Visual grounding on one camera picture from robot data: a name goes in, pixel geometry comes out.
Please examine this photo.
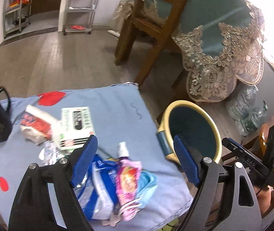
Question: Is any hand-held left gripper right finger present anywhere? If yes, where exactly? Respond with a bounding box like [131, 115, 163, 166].
[173, 135, 264, 231]

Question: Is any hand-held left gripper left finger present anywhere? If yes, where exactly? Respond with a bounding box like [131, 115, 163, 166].
[8, 135, 98, 231]

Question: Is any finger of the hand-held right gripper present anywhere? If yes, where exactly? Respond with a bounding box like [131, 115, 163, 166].
[222, 138, 274, 186]

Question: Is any blue and white foil packet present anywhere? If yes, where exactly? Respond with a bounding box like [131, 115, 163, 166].
[76, 154, 120, 220]

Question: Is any green and white medicine box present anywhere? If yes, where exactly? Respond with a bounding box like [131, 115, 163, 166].
[53, 106, 96, 151]

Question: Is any yellow trash bin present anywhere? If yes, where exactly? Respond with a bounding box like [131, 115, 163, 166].
[157, 100, 222, 164]

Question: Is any brown wooden stool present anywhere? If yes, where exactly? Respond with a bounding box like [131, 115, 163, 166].
[221, 123, 274, 183]

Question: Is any crumpled silver foil wrapper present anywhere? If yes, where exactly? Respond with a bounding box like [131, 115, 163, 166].
[38, 141, 65, 166]

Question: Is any purple spray bottle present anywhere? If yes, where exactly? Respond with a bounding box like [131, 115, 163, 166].
[118, 141, 131, 160]

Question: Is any pack of plastic water bottles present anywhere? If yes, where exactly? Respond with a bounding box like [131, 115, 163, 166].
[226, 85, 268, 136]

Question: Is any blue face mask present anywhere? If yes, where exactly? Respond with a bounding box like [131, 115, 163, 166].
[134, 171, 159, 208]

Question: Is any pink printed packet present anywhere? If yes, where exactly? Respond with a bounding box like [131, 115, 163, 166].
[115, 159, 142, 222]

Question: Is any light blue printed blanket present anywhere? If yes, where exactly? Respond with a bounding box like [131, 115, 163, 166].
[0, 83, 194, 229]

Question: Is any red and white packet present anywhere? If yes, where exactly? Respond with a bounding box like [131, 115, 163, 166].
[19, 105, 58, 145]

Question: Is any wooden chair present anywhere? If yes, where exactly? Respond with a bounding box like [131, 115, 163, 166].
[114, 0, 196, 87]

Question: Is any teal lace-trimmed tablecloth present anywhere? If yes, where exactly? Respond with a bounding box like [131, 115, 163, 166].
[114, 0, 274, 101]

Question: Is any white metal shelf rack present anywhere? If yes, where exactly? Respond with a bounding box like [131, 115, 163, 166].
[63, 0, 104, 34]

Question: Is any grey metal shelf rack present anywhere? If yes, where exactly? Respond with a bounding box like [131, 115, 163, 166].
[3, 0, 35, 38]

